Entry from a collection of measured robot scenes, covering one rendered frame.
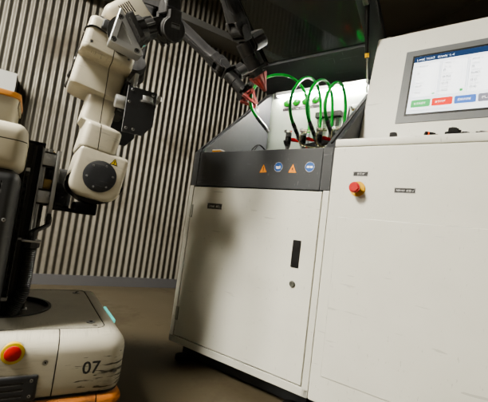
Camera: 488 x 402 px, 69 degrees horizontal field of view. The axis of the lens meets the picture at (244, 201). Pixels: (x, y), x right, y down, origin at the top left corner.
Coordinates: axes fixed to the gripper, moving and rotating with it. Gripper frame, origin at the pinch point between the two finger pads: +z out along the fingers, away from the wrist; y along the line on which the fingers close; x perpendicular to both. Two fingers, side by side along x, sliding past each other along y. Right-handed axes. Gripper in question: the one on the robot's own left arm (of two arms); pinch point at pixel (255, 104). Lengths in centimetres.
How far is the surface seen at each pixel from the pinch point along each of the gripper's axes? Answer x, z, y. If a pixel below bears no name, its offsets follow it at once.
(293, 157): 19.4, 32.4, -24.7
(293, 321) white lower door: 60, 77, -17
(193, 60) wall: -78, -111, 147
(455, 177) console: 7, 70, -63
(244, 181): 33.5, 25.8, -6.3
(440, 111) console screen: -28, 56, -47
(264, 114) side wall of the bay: -21.9, -1.2, 33.3
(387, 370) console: 54, 101, -40
